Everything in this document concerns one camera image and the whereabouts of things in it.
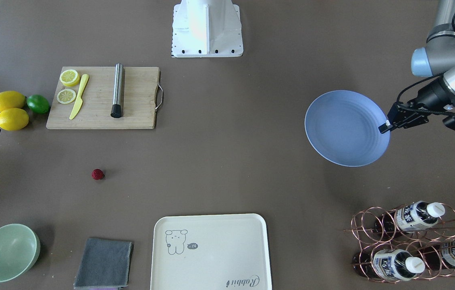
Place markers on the lemon slice lower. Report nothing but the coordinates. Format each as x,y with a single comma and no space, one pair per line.
66,96

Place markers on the green lime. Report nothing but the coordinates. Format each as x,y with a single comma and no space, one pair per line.
38,104

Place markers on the lemon slice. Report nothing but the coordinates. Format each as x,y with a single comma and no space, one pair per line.
69,78
66,96

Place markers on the blue plate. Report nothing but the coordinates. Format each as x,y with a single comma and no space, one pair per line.
343,127

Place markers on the yellow lemon near bowl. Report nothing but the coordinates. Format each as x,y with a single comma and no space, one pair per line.
11,99

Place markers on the copper wire bottle rack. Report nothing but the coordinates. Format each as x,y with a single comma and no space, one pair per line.
443,231

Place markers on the green bowl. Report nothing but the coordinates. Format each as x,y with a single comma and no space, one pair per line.
19,250

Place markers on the tea bottle one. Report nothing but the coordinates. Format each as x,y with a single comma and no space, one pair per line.
388,265

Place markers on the red strawberry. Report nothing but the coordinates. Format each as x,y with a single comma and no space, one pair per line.
97,174

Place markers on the tea bottle two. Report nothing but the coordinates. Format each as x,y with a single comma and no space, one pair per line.
418,216

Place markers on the lemon slice upper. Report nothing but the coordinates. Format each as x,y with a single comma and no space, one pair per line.
69,78

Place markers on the yellow plastic knife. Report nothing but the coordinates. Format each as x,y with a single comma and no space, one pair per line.
79,101

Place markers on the steel muddler black tip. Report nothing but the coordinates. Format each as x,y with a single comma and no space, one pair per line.
117,103

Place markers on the cream rabbit tray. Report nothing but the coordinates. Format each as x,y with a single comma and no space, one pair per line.
211,252

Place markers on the grey folded cloth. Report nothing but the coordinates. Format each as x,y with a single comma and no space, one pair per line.
105,264

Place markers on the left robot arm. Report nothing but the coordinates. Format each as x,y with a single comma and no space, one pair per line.
436,63

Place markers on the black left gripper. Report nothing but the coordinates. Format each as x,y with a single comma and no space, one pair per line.
430,94

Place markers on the yellow lemon far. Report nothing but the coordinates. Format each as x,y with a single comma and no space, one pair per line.
13,119

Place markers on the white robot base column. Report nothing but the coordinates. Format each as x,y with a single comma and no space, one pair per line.
206,29

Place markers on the wooden cutting board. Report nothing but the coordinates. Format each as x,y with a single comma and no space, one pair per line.
139,101

